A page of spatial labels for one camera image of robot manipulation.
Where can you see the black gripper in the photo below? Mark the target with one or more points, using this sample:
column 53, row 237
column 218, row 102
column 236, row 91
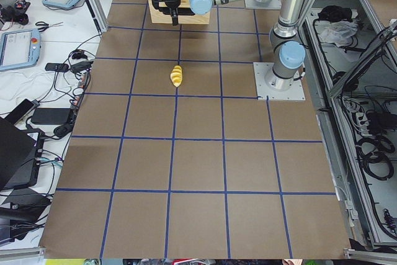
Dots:
column 172, row 4

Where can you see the toy bread roll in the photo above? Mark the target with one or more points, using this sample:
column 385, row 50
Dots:
column 176, row 76

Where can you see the black power adapter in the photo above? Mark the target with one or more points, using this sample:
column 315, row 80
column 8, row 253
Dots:
column 50, row 116

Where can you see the near teach pendant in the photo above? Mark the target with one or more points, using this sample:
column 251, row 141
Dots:
column 20, row 49

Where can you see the crumpled white cloth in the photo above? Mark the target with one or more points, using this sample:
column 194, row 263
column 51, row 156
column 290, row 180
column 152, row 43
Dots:
column 339, row 33

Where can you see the black smartphone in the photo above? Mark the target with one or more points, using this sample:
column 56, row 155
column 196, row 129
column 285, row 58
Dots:
column 20, row 111

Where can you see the black laptop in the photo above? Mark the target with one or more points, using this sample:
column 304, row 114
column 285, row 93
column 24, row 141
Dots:
column 20, row 151

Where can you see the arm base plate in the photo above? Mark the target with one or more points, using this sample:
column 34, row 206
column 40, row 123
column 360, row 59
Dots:
column 269, row 87
column 263, row 4

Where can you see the black handled scissors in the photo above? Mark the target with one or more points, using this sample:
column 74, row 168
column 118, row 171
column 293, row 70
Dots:
column 43, row 26

